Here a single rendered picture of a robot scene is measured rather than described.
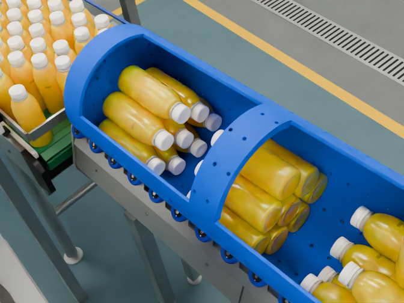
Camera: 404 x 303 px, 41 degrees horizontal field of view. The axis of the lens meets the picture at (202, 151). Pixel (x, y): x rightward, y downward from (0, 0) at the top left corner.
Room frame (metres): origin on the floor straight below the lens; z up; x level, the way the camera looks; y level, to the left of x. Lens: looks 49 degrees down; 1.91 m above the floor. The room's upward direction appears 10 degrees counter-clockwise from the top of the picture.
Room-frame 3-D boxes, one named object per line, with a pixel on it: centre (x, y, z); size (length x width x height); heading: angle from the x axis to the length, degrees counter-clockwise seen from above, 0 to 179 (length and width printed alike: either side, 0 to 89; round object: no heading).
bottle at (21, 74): (1.15, 0.43, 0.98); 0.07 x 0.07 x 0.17
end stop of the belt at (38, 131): (1.09, 0.26, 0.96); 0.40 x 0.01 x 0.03; 127
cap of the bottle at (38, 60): (1.13, 0.37, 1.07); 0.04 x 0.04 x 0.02
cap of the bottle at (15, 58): (1.15, 0.43, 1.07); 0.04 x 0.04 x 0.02
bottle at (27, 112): (1.02, 0.42, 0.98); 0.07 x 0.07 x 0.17
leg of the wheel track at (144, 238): (0.93, 0.23, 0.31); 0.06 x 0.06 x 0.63; 37
